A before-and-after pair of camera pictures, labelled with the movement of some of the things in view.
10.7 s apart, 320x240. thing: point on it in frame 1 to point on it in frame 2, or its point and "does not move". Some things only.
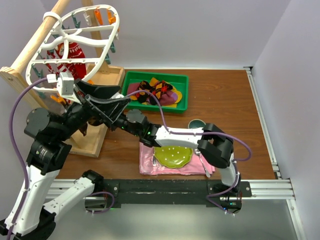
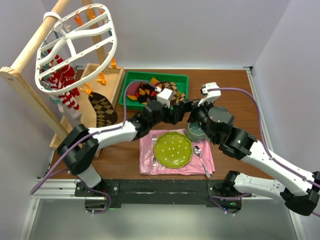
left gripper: (99, 96) to (170, 117)
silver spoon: (207, 173) does not move
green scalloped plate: (173, 157) does not move
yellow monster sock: (174, 105) to (153, 81)
